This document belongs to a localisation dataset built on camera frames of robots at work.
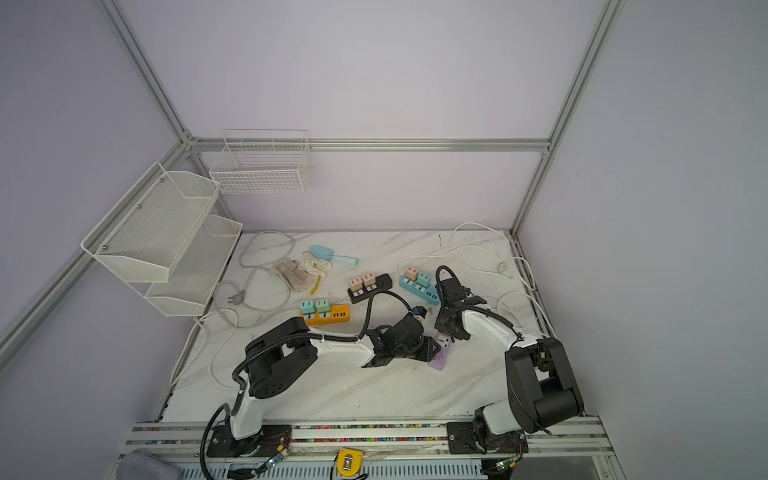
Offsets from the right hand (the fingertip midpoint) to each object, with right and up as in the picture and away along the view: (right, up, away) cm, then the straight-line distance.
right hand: (446, 325), depth 90 cm
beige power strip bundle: (-49, +15, +16) cm, 53 cm away
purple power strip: (-3, -9, -6) cm, 11 cm away
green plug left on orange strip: (-43, +6, 0) cm, 43 cm away
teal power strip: (-5, +9, +8) cm, 13 cm away
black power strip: (-20, +12, +12) cm, 26 cm away
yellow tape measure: (-25, -29, -21) cm, 44 cm away
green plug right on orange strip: (-38, +6, 0) cm, 39 cm away
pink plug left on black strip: (-29, +12, +7) cm, 32 cm away
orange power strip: (-34, +3, +4) cm, 35 cm away
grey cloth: (-75, -27, -22) cm, 83 cm away
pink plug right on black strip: (-25, +14, +8) cm, 29 cm away
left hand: (-3, -7, -4) cm, 9 cm away
